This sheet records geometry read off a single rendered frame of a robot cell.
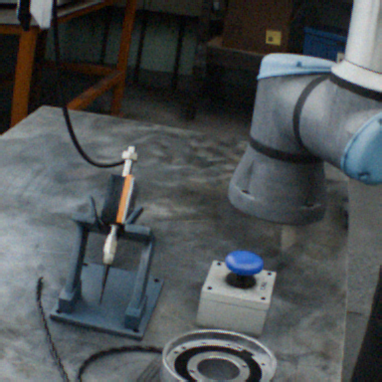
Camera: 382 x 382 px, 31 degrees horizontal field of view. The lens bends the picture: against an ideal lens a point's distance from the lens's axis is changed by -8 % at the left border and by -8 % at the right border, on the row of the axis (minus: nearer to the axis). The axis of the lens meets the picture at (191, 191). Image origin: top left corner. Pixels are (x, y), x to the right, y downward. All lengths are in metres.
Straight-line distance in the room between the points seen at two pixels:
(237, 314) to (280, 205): 0.30
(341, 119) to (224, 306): 0.29
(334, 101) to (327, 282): 0.23
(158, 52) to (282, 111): 3.70
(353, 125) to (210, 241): 0.24
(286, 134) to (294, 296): 0.25
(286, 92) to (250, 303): 0.35
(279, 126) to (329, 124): 0.11
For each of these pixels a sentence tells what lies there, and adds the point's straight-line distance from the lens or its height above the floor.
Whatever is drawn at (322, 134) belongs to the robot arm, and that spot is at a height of 0.96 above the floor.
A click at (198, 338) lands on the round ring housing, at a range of 0.68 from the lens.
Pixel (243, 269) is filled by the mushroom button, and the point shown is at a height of 0.87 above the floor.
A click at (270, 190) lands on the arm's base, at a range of 1.01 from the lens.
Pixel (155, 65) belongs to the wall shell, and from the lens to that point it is 4.68.
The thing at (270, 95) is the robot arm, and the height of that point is 0.97.
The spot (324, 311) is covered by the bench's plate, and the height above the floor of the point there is 0.80.
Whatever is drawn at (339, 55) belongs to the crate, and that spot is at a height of 0.55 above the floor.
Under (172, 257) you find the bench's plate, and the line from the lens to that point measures 0.89.
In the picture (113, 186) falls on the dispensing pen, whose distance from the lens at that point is 0.73.
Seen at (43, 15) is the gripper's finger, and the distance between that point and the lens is 0.52.
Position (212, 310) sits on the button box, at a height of 0.82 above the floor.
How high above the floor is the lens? 1.22
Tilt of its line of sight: 23 degrees down
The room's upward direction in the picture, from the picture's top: 8 degrees clockwise
